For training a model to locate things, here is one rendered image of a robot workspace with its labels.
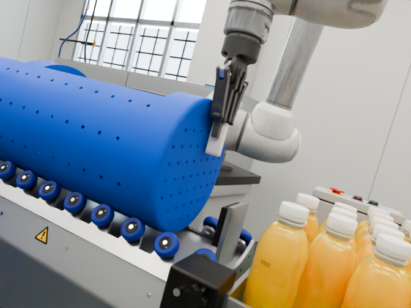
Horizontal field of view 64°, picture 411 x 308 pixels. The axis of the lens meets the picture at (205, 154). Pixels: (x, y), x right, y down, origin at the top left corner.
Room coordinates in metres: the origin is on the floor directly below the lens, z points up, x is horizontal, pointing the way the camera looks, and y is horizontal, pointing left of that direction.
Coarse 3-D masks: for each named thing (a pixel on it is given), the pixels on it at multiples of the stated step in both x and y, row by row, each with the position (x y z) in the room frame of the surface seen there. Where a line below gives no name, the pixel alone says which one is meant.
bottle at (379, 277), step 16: (368, 256) 0.41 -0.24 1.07; (384, 256) 0.39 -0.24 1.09; (368, 272) 0.39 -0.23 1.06; (384, 272) 0.38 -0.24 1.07; (400, 272) 0.38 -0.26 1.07; (352, 288) 0.40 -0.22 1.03; (368, 288) 0.38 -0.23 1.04; (384, 288) 0.37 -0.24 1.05; (400, 288) 0.37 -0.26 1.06; (352, 304) 0.39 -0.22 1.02; (368, 304) 0.38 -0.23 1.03; (384, 304) 0.37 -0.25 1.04; (400, 304) 0.37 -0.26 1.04
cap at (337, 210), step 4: (332, 208) 0.53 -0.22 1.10; (336, 208) 0.53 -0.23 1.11; (340, 208) 0.54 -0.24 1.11; (332, 212) 0.53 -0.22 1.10; (336, 212) 0.52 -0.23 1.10; (340, 212) 0.51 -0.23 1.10; (344, 212) 0.51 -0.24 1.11; (348, 212) 0.52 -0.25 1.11; (352, 212) 0.53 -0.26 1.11; (348, 216) 0.51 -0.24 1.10; (352, 216) 0.51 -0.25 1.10; (356, 216) 0.51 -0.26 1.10
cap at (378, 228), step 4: (376, 224) 0.48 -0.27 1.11; (376, 228) 0.47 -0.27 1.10; (380, 228) 0.46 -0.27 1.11; (384, 228) 0.46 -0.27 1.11; (388, 228) 0.47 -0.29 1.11; (392, 228) 0.48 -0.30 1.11; (376, 232) 0.47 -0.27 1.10; (380, 232) 0.46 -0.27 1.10; (384, 232) 0.46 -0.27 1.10; (388, 232) 0.45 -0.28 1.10; (392, 232) 0.45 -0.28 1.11; (396, 232) 0.45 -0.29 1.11; (400, 232) 0.46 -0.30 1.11; (376, 236) 0.46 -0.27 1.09; (396, 236) 0.45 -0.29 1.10; (400, 236) 0.45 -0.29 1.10
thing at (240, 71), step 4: (240, 68) 0.65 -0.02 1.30; (240, 72) 0.65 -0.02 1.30; (236, 76) 0.65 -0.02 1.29; (240, 76) 0.65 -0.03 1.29; (236, 80) 0.65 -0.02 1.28; (236, 84) 0.65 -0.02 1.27; (232, 88) 0.65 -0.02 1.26; (236, 88) 0.65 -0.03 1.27; (228, 92) 0.65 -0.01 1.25; (232, 92) 0.66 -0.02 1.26; (228, 96) 0.65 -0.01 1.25; (232, 96) 0.66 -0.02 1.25; (228, 100) 0.65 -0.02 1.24; (228, 104) 0.65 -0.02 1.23; (228, 108) 0.66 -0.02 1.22; (224, 112) 0.65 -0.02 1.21; (224, 116) 0.65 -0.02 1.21; (224, 120) 0.65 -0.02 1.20
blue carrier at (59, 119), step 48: (0, 96) 0.71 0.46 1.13; (48, 96) 0.67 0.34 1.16; (96, 96) 0.64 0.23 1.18; (144, 96) 0.62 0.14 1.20; (192, 96) 0.63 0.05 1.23; (0, 144) 0.72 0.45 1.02; (48, 144) 0.64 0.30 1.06; (96, 144) 0.59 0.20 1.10; (144, 144) 0.55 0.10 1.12; (192, 144) 0.62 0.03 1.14; (96, 192) 0.62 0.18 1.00; (144, 192) 0.55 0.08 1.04; (192, 192) 0.67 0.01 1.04
